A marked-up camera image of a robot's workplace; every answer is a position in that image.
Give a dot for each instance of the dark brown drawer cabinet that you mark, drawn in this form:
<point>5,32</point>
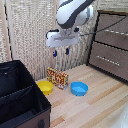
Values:
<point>110,46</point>

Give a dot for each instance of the black fabric storage box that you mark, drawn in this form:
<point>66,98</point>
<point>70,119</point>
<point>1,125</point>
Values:
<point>18,96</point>

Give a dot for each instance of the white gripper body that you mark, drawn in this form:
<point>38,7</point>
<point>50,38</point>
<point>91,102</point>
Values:
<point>63,38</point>

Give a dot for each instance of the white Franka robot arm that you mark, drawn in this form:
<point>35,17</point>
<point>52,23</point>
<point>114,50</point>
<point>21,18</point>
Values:
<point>71,13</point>

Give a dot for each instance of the beige woven curtain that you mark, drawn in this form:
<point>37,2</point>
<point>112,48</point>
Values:
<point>30,33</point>

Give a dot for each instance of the yellow bowl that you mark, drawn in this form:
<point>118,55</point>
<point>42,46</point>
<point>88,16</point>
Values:
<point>45,87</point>

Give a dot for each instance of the blue bowl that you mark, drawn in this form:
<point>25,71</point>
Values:
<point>79,88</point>

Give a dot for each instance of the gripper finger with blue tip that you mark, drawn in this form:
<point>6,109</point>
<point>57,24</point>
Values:
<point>67,51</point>
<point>55,52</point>

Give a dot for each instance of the red yellow granola bar box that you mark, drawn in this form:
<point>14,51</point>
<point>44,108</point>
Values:
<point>57,78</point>

